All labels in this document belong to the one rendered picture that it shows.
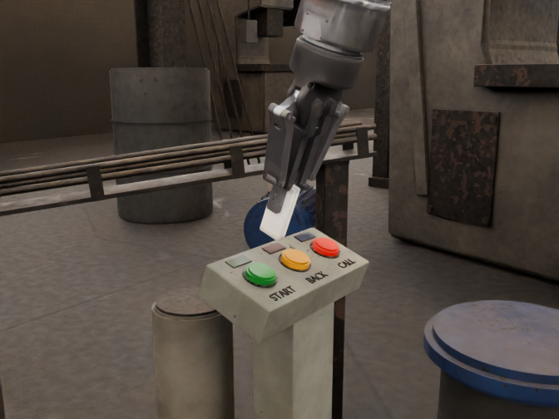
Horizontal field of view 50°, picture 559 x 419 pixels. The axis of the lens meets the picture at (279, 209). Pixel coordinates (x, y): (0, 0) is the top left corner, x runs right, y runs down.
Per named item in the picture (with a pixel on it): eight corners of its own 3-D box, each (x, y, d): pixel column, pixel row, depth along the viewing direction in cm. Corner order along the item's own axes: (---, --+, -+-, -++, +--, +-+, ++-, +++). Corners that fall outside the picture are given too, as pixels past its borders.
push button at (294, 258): (273, 263, 81) (276, 252, 80) (290, 256, 84) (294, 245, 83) (295, 278, 79) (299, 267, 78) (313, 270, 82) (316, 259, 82)
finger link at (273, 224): (297, 189, 70) (293, 190, 69) (280, 239, 73) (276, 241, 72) (278, 178, 71) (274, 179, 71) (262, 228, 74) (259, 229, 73)
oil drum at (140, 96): (96, 214, 366) (86, 65, 346) (169, 199, 412) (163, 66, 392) (162, 230, 331) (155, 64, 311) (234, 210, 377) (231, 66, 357)
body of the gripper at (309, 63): (326, 33, 68) (303, 109, 72) (281, 30, 62) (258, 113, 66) (380, 56, 65) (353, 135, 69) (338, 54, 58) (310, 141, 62)
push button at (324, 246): (304, 250, 87) (309, 239, 86) (320, 244, 90) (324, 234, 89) (326, 263, 85) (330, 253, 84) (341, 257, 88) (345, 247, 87)
